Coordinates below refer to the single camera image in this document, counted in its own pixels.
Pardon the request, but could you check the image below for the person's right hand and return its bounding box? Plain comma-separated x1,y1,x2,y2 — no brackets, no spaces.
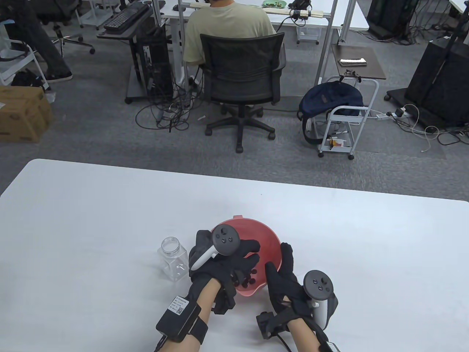
265,242,313,316

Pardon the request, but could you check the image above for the person's left hand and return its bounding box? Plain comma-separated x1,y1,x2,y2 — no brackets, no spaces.
189,230,261,294

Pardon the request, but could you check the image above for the pile of dark cranberries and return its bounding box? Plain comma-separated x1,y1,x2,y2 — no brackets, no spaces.
232,269,258,289

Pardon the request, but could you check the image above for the pink salad bowl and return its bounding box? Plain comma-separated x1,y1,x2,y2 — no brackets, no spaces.
210,216,282,298

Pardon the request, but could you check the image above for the clear plastic jar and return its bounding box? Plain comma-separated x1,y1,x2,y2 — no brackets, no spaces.
158,237,189,282

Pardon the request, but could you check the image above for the person's right forearm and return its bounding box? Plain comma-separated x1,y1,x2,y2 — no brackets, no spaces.
288,318,323,352

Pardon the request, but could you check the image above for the left grey white controller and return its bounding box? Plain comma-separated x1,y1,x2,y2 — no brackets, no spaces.
191,224,240,272

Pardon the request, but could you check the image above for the grey white controller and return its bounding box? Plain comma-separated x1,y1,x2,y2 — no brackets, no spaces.
303,270,338,329
191,224,240,272

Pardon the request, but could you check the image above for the right grey white controller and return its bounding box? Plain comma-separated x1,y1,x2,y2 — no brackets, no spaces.
303,270,338,329

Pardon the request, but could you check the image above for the white rolling cart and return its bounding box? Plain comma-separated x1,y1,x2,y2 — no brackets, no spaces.
318,76,379,160

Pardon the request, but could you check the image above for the white power strip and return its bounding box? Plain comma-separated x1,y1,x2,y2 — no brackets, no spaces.
376,106,414,121

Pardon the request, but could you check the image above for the navy blue backpack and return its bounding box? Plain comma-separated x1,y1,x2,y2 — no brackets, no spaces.
298,81,364,145

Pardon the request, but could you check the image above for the black mesh office chair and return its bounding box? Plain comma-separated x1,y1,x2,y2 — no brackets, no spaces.
200,32,286,154

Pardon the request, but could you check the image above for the black computer tower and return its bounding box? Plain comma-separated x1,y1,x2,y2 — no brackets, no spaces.
136,27,173,99

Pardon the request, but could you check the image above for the brown side table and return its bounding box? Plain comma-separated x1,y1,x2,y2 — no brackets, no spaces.
332,45,387,80

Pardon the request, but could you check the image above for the brown cardboard box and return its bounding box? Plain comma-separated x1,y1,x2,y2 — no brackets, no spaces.
0,85,55,143

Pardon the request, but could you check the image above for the black wheeled cabinet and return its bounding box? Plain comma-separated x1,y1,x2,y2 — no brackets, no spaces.
384,22,469,129

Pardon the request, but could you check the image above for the black rolling computer stand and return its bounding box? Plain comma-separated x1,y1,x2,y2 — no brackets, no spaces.
96,4,174,104

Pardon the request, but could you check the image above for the black keyboard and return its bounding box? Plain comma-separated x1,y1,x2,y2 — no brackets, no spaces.
104,3,151,32

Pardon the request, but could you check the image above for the black bag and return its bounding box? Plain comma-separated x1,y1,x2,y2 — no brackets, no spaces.
11,67,46,90

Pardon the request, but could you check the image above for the white office desk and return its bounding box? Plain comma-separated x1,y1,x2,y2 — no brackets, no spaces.
160,0,370,32

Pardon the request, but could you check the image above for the black equipment rack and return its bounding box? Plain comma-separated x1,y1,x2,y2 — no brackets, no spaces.
366,0,420,40

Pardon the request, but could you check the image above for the white metal rack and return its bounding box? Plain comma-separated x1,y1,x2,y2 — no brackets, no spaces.
0,46,50,92

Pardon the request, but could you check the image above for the office chair with chrome base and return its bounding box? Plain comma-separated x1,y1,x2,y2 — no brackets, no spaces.
37,0,96,55

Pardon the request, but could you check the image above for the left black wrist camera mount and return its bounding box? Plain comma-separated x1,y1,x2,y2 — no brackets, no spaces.
213,282,237,315

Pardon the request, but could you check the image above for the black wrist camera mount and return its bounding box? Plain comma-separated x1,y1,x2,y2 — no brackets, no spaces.
256,311,290,340
213,282,237,315

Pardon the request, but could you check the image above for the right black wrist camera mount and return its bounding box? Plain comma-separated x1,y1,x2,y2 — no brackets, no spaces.
256,311,290,340

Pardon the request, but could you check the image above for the tangle of black cables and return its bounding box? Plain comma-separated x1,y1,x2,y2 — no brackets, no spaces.
135,79,206,133

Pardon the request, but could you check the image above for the silver metal frame post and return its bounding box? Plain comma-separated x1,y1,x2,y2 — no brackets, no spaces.
178,0,189,92
316,0,337,87

